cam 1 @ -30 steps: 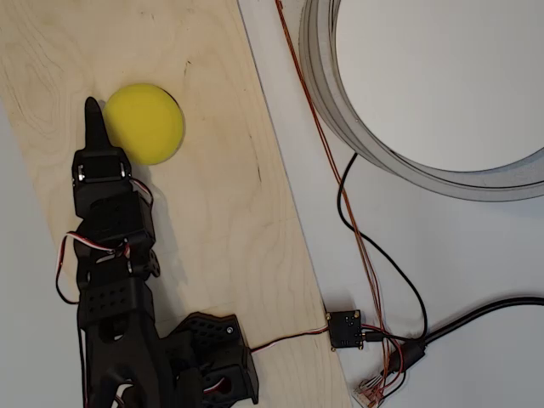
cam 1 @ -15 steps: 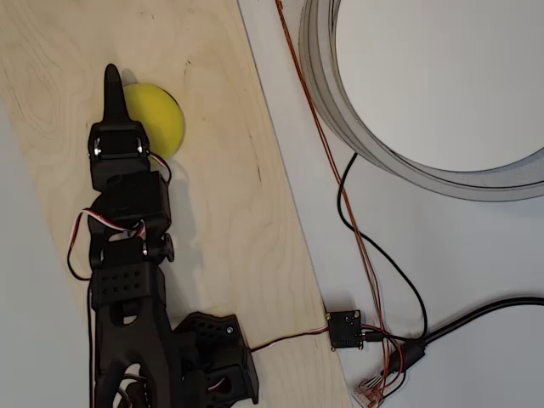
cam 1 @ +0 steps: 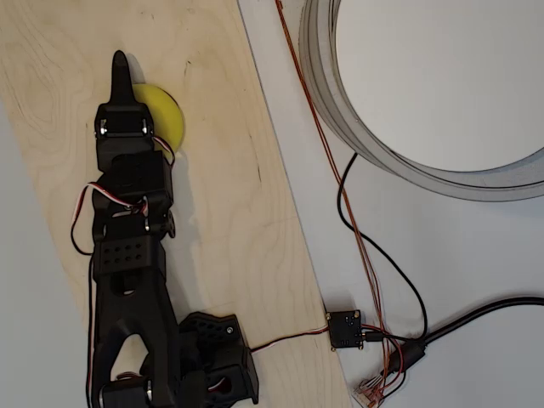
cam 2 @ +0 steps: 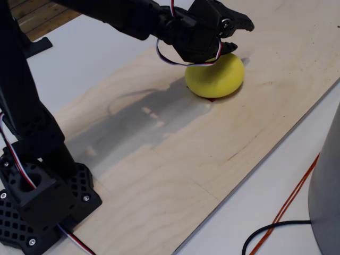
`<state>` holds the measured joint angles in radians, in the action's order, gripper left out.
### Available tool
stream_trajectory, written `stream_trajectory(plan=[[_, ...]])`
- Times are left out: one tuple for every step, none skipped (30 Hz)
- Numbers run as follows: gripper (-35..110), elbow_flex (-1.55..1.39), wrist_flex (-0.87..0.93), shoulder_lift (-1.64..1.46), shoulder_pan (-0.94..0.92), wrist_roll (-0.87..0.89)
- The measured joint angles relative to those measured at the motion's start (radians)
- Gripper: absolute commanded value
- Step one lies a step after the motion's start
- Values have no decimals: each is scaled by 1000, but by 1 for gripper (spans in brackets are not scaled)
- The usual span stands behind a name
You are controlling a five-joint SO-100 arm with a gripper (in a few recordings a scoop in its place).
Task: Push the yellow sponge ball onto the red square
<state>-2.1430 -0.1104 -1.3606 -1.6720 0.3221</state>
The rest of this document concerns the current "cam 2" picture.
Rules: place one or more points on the yellow foam ball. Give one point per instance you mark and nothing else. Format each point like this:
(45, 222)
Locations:
(217, 78)

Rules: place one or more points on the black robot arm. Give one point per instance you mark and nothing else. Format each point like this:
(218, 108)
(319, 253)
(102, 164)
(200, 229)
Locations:
(29, 119)

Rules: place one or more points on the black stand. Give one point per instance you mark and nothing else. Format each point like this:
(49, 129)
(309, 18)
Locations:
(37, 45)

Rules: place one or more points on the grey cone-shaped base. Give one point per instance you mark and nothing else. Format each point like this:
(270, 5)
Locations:
(328, 186)

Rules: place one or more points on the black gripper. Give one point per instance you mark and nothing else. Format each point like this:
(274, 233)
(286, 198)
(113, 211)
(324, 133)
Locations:
(212, 32)

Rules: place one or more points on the red square plate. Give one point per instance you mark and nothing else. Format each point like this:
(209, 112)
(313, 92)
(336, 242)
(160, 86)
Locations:
(212, 100)

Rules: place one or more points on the plywood board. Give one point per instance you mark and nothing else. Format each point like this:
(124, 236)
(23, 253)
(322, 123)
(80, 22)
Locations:
(186, 159)

